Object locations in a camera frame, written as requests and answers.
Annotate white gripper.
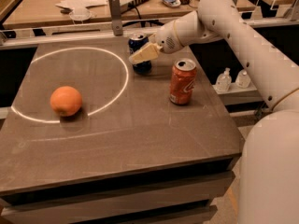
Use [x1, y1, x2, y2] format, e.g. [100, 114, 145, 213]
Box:
[129, 11, 205, 64]

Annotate blue pepsi can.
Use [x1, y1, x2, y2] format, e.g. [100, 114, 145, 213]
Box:
[128, 32, 151, 75]

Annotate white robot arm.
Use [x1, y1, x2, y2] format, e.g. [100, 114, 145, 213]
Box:
[129, 0, 299, 224]

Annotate orange soda can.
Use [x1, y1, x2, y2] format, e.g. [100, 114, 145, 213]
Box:
[169, 58, 197, 105]

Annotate grey power strip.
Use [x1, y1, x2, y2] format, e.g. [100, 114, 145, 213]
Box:
[120, 0, 149, 13]

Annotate blue white packet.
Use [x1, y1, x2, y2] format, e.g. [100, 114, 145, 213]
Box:
[162, 0, 180, 7]

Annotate clear round lid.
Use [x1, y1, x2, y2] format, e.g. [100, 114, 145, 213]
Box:
[69, 7, 92, 21]

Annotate clear sanitizer bottle left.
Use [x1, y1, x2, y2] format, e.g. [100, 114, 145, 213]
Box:
[215, 68, 232, 92]

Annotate clear sanitizer bottle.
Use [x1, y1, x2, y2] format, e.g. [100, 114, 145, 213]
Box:
[215, 68, 232, 92]
[235, 69, 250, 89]

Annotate white papers on desk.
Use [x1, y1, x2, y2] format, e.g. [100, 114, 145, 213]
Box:
[56, 0, 107, 8]

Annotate clear sanitizer bottle right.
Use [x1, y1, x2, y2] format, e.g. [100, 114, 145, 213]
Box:
[235, 69, 250, 89]

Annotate orange fruit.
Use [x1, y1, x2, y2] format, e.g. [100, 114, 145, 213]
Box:
[50, 86, 82, 117]

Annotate lower grey drawer front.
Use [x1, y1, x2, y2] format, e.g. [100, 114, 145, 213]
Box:
[95, 205, 217, 224]

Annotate grey drawer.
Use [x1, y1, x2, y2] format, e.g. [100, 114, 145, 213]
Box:
[2, 171, 235, 224]
[95, 205, 217, 224]

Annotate upper grey drawer front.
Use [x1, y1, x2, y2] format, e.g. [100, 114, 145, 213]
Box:
[2, 171, 235, 224]

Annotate grey metal bracket left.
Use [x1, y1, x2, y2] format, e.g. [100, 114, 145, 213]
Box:
[108, 0, 123, 36]

